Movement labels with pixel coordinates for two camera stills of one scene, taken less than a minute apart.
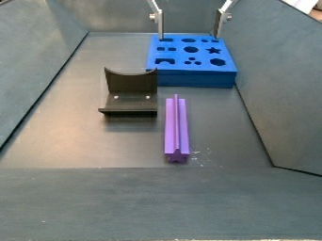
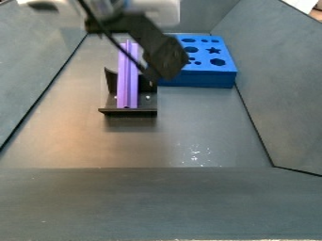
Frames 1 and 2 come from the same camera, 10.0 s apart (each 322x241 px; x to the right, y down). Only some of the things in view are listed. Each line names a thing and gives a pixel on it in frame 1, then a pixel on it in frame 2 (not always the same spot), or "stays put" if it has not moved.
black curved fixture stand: [131, 94] stays put
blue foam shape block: [191, 60] stays put
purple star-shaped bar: [176, 129] to [127, 76]
